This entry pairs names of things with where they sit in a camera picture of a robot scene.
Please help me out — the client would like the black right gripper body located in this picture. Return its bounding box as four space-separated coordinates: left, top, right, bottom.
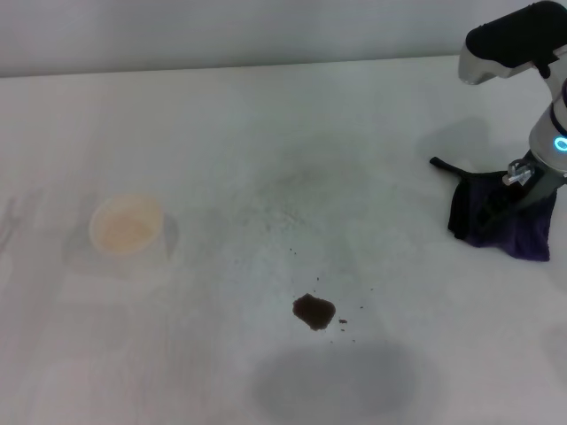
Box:
509 149 567 214

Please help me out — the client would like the purple rag with black edge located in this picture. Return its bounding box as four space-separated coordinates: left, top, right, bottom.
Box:
428 156 559 263

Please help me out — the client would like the white paper cup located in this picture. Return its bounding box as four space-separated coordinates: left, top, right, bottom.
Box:
88 192 181 281

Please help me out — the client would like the dark brown liquid stain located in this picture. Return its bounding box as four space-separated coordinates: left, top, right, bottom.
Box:
291 292 337 332

